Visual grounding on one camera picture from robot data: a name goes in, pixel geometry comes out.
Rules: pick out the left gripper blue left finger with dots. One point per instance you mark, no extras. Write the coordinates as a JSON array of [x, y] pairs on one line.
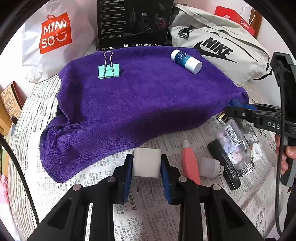
[[123, 176]]

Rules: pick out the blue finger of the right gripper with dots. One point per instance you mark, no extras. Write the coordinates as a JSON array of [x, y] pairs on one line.
[[248, 106], [235, 103]]

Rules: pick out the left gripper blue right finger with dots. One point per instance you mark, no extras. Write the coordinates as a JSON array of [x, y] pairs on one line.
[[170, 175]]

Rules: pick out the black gold battery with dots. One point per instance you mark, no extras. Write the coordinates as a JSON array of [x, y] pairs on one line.
[[222, 118]]

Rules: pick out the white charger plug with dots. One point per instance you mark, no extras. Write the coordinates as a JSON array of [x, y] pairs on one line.
[[146, 164]]

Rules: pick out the white USB lamp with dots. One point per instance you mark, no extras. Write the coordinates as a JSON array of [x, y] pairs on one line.
[[210, 168]]

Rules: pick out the white tape roll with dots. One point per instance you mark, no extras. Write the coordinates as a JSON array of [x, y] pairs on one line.
[[256, 152]]

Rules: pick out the right hand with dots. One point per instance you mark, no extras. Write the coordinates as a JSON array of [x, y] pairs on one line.
[[290, 151]]

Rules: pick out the grey Nike bag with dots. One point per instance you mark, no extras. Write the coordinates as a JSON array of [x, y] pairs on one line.
[[222, 42]]

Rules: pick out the white blue pill bottle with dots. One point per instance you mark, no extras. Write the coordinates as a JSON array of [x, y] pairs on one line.
[[188, 62]]

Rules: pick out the purple towel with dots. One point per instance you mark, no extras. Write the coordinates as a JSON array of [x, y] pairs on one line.
[[152, 96]]

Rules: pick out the red paper bag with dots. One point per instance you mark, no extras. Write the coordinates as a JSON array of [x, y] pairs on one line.
[[232, 15]]

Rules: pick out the teal binder clip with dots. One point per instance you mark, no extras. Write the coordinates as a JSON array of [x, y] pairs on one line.
[[109, 69]]

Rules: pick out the brown patterned box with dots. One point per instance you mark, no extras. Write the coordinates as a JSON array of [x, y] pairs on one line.
[[13, 99]]

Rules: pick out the black headset box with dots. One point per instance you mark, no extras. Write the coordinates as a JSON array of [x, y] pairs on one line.
[[128, 23]]

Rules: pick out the white Miniso shopping bag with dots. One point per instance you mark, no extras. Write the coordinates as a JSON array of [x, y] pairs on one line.
[[53, 36]]

